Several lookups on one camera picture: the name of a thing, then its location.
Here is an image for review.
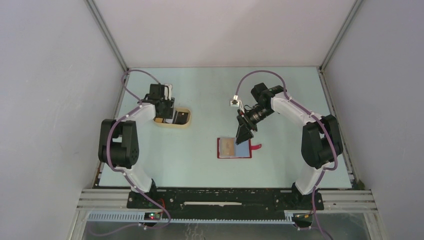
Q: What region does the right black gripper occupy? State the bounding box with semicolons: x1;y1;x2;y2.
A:
236;105;275;145

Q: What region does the controller board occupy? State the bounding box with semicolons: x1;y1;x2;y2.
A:
144;212;162;221
292;213;314;222

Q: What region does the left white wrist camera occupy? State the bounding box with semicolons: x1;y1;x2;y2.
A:
164;84;173;100

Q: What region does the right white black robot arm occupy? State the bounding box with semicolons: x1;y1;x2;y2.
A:
230;83;343;209

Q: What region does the white cable duct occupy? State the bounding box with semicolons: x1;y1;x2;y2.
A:
86;211;294;224

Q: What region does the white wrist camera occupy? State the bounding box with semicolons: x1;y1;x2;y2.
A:
229;94;245;113
164;84;173;100

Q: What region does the aluminium frame rail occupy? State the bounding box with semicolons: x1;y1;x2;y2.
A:
76;189;378;213

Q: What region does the right controller board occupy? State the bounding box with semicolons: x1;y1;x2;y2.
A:
292;213;314;222

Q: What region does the beige oval tray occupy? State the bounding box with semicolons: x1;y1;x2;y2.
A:
153;107;192;129

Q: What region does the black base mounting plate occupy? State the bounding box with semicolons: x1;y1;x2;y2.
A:
126;187;324;221

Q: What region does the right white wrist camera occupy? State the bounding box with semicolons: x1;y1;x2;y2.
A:
229;94;245;113

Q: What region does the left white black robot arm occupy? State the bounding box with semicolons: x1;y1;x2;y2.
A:
98;83;175;208

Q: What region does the red leather card holder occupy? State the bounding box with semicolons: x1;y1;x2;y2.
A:
217;137;262;159

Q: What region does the left controller board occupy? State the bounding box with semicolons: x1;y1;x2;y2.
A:
144;212;162;221

